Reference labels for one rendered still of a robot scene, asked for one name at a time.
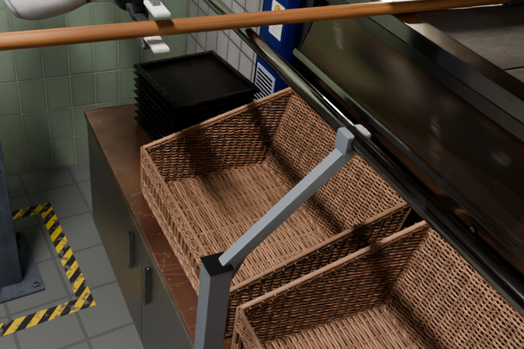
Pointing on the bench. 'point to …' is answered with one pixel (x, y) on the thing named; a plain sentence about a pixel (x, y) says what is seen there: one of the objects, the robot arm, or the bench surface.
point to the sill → (434, 44)
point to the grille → (263, 81)
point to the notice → (276, 25)
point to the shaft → (237, 21)
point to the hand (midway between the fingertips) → (157, 27)
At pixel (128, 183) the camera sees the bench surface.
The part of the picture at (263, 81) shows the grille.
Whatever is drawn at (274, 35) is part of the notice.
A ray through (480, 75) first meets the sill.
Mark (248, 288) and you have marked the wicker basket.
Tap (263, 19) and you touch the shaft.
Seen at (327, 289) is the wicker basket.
